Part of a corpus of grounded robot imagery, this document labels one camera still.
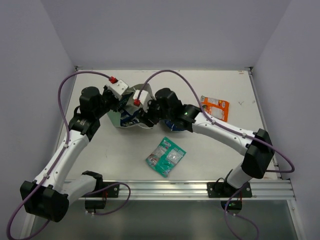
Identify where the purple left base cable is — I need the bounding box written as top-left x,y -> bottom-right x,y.
84,182 -> 132,217

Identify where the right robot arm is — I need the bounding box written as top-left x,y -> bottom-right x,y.
133,88 -> 275,197

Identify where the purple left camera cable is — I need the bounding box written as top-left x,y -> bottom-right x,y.
5,70 -> 118,240

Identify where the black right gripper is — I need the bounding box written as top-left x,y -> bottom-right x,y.
136,97 -> 174,128

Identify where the green snack packet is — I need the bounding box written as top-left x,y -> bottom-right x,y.
145,137 -> 187,178

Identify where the purple camera cable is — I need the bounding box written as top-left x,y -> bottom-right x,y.
5,70 -> 118,240
133,69 -> 296,174

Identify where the blue white snack packet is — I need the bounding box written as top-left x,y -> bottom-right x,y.
120,108 -> 140,128
164,120 -> 185,132

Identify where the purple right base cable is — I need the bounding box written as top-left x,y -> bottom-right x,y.
223,184 -> 260,240

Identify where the green paper gift bag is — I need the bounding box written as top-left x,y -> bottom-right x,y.
107,83 -> 153,129

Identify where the black right base bracket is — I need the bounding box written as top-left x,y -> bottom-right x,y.
206,181 -> 253,198

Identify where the black base bracket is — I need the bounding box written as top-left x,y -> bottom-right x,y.
206,181 -> 253,198
98,182 -> 120,199

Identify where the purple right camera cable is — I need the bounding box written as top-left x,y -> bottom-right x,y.
133,69 -> 296,174

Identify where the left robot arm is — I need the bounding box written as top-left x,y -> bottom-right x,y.
20,86 -> 125,222

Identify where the aluminium mounting rail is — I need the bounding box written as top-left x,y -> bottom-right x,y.
59,178 -> 296,201

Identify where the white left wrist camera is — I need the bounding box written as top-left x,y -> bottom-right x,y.
105,76 -> 129,100

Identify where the black left base bracket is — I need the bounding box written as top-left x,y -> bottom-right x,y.
98,182 -> 120,199

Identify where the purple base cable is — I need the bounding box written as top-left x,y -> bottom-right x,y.
84,182 -> 132,217
223,184 -> 260,240

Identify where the orange snack packet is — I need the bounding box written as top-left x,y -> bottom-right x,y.
200,95 -> 230,122

